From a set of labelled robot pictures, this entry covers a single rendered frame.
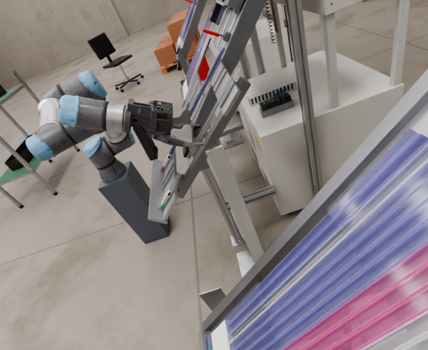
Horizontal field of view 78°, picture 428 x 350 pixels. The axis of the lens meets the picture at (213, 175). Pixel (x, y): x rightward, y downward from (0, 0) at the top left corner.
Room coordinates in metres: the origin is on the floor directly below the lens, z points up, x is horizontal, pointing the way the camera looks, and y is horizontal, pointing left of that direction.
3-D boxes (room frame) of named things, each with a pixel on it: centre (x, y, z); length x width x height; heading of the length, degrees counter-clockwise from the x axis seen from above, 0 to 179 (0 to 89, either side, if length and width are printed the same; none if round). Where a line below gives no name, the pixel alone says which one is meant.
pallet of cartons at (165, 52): (5.50, -0.43, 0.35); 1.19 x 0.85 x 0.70; 169
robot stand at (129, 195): (1.36, 0.52, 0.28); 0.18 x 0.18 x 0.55; 82
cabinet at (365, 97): (1.29, -0.62, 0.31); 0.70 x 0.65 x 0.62; 173
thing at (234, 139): (2.06, -0.26, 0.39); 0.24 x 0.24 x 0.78; 83
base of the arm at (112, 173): (1.36, 0.52, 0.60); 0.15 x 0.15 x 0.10
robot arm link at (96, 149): (1.37, 0.52, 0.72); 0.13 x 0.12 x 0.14; 103
